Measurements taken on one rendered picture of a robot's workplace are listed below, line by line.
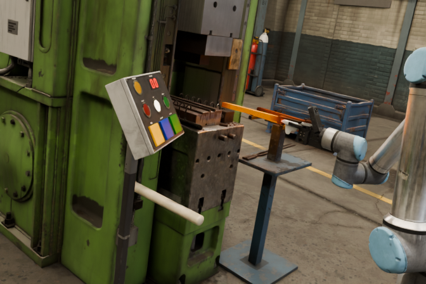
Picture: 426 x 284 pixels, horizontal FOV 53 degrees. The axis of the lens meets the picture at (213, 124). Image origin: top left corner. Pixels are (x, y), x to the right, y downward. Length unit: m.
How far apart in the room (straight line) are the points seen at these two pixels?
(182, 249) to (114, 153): 0.62
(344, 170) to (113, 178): 1.04
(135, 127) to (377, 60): 8.85
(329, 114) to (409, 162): 4.26
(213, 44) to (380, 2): 8.32
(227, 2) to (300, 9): 9.27
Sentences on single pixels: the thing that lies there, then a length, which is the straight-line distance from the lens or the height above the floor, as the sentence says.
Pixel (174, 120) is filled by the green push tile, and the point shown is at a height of 1.02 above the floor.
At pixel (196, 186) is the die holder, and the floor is 0.63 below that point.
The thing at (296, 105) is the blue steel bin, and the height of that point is 0.49.
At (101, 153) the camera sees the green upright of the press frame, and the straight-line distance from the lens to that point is 2.21.
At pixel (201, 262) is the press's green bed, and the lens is 2.46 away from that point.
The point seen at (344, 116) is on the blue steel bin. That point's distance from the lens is 5.60.
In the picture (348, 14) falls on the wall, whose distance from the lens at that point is 10.56.
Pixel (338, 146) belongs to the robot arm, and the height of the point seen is 1.02.
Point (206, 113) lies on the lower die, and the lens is 2.11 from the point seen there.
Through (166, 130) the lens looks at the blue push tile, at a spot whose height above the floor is 1.01.
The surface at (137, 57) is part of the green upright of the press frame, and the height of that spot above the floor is 1.23.
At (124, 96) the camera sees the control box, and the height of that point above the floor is 1.14.
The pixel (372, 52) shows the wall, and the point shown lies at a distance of 10.15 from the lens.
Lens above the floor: 1.42
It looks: 13 degrees down
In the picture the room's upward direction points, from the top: 8 degrees clockwise
